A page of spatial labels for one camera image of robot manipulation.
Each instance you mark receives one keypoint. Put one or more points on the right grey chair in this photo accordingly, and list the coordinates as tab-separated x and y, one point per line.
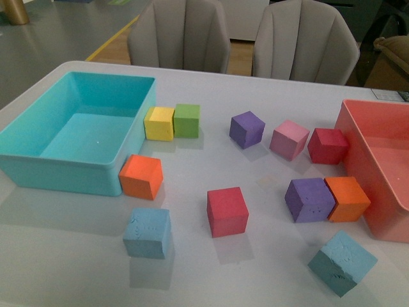
306	41

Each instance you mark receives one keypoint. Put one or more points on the grey chair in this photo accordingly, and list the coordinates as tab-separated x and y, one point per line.
306	41
186	35

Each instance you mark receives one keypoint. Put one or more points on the front purple foam block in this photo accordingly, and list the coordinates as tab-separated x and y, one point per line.
309	200

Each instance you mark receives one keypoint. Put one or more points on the front red foam block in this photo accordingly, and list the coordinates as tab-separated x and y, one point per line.
227	212

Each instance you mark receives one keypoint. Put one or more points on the back dark red foam block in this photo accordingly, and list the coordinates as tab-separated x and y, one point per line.
327	146

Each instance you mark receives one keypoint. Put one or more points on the green foam block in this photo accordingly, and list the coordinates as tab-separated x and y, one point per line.
186	120

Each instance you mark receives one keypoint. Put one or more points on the purple foam block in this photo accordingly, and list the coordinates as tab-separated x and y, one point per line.
246	129
309	200

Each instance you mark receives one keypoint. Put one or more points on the brown cushion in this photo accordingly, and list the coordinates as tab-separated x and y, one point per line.
395	48

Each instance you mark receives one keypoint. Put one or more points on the left grey chair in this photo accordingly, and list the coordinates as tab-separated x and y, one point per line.
186	35

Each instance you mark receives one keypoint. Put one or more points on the back purple foam block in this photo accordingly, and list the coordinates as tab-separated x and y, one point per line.
246	129

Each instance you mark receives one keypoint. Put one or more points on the gold planter pot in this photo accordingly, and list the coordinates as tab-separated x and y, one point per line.
15	12

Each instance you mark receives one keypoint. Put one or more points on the teal plastic bin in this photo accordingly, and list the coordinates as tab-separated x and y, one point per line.
77	135

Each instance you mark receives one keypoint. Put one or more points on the right orange foam block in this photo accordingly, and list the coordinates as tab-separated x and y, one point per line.
351	200

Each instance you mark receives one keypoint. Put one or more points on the pink plastic bin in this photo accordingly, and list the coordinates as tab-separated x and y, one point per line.
377	133

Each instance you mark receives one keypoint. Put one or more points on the table label sticker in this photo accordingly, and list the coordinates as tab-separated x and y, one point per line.
391	95

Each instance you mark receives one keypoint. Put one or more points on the yellow foam block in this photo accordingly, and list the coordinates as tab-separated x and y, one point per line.
158	124

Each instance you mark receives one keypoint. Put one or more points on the light blue foam block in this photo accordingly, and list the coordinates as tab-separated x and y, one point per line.
342	263
148	232

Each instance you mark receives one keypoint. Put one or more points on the pink foam block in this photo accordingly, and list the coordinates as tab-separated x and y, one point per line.
289	139

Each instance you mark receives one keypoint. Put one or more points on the left orange foam block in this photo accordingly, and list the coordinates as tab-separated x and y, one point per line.
141	177

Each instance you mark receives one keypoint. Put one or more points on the orange foam block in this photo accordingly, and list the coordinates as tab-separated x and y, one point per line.
141	177
351	200

